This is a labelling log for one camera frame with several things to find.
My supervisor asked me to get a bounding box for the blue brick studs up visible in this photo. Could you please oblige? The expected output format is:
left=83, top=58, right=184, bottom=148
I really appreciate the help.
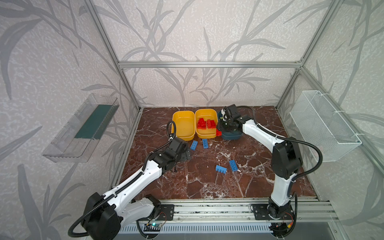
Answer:
left=190, top=140, right=198, bottom=151

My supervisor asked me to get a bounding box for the light blue brick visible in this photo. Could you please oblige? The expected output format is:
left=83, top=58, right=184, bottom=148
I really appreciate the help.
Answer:
left=215, top=165, right=227, bottom=174

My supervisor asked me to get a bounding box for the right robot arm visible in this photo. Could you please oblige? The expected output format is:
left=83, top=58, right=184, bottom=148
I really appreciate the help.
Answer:
left=218, top=105, right=303, bottom=218

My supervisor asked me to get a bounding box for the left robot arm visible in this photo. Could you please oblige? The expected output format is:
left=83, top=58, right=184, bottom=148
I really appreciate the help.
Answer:
left=68, top=137, right=191, bottom=240

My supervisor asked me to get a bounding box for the teal plastic bin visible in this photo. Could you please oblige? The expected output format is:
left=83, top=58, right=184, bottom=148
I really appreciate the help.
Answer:
left=217, top=111, right=243, bottom=141

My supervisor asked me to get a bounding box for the middle yellow plastic bin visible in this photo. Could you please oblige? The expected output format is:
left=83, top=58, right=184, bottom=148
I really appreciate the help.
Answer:
left=195, top=109, right=218, bottom=139

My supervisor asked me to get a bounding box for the yellow plastic bin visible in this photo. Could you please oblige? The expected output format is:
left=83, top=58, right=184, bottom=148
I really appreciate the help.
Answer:
left=195, top=109, right=218, bottom=139
left=172, top=111, right=196, bottom=142

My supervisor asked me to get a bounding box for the left yellow plastic bin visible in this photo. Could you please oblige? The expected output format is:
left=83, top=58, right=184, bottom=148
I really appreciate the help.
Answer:
left=172, top=111, right=196, bottom=142

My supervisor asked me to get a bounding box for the green circuit board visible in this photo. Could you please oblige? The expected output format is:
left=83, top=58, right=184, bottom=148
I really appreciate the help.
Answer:
left=143, top=222, right=162, bottom=232

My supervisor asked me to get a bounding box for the black corrugated cable right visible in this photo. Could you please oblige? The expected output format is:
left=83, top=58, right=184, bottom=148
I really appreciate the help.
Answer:
left=236, top=105, right=324, bottom=182

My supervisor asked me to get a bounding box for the black corrugated cable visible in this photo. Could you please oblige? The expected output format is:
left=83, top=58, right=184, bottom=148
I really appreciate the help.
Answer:
left=236, top=105, right=324, bottom=182
left=67, top=120, right=178, bottom=238

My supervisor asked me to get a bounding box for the black corrugated cable left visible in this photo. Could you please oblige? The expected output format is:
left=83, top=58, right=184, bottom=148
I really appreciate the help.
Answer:
left=67, top=120, right=178, bottom=238

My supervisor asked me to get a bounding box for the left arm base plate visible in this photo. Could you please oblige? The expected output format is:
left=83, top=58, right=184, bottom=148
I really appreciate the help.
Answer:
left=148, top=204, right=175, bottom=221

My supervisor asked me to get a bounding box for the white wire mesh basket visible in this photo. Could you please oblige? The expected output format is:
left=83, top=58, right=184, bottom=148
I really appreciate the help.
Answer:
left=290, top=90, right=362, bottom=162

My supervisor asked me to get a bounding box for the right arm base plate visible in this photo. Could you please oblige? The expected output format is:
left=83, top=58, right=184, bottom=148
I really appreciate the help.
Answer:
left=251, top=202, right=293, bottom=221

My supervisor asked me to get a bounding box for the clear plastic wall tray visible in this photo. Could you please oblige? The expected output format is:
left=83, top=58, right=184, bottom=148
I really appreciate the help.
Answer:
left=42, top=94, right=120, bottom=163

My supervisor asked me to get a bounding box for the aluminium frame rail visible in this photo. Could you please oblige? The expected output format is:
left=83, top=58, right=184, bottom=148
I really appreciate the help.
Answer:
left=85, top=1, right=384, bottom=173

